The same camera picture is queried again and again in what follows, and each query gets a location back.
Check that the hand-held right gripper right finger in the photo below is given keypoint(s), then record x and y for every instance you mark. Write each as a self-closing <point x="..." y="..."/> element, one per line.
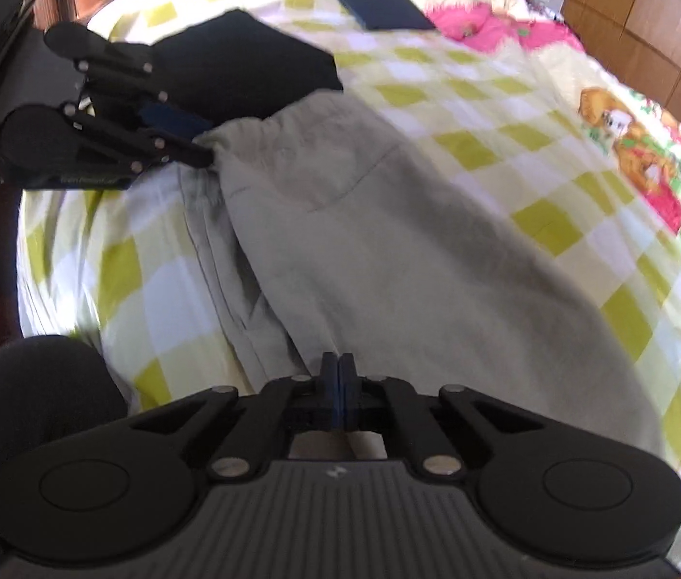
<point x="348" y="395"/>

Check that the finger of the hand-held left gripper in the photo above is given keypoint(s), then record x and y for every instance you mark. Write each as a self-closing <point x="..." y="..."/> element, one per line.
<point x="190" y="155"/>
<point x="162" y="116"/>

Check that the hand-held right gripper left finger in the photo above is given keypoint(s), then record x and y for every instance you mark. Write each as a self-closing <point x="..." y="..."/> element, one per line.
<point x="330" y="395"/>

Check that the beige pants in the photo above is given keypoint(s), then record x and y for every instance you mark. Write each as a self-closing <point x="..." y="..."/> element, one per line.
<point x="389" y="241"/>

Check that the black folded cloth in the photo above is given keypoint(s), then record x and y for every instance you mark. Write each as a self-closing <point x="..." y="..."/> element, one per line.
<point x="244" y="72"/>

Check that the dark blue folded cloth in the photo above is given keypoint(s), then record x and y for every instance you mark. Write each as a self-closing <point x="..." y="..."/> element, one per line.
<point x="379" y="6"/>

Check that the checkered cartoon print quilt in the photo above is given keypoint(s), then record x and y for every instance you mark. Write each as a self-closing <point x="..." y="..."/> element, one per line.
<point x="455" y="102"/>

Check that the wooden wardrobe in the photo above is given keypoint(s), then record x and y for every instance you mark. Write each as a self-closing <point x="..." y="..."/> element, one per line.
<point x="648" y="12"/>

